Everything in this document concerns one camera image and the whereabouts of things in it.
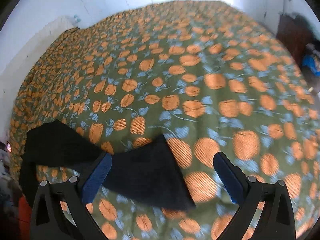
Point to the black pants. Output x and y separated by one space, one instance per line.
149 174

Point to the dark brown wooden cabinet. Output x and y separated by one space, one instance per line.
294 32

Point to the white headboard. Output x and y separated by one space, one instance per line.
21 64

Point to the green orange floral bedspread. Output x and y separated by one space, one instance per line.
203 74

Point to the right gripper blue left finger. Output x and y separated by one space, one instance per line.
59 210

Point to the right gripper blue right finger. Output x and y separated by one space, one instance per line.
277 219

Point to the pile of clothes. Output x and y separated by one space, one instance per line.
310 58

